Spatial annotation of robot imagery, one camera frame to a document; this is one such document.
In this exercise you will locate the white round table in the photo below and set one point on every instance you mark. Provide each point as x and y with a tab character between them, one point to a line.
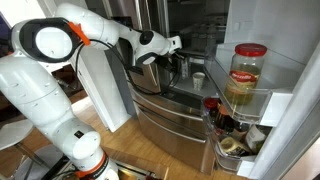
15	133

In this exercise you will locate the clear door bin with bottles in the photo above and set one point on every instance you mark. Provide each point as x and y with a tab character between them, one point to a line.
226	163

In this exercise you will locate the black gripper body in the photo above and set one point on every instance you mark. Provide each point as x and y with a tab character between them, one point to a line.
168	61

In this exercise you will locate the dark bottle with label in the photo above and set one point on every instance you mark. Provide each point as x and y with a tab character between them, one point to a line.
223	118

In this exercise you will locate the clear door bin with jar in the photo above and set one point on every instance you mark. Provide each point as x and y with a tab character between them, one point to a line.
263	106

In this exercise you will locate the yellow lid jar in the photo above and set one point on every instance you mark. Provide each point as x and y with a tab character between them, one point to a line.
233	146

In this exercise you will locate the open refrigerator door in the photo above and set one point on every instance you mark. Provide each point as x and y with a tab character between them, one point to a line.
286	26

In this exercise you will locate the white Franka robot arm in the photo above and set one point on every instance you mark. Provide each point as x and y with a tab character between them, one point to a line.
46	93

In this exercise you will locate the confetti print paper cup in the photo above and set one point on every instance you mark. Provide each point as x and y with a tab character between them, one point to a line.
198	81

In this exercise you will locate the glass jar red lid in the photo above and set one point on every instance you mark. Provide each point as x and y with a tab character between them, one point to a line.
245	80

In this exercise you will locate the white carton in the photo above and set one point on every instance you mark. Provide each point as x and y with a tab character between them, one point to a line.
256	138

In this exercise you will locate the shallow stainless freezer drawer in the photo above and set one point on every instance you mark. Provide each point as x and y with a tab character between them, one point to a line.
170	110

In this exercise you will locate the red capped bottle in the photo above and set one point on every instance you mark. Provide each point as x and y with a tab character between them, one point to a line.
210	105

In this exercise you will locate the deep stainless freezer drawer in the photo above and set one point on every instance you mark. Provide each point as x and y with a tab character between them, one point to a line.
176	146

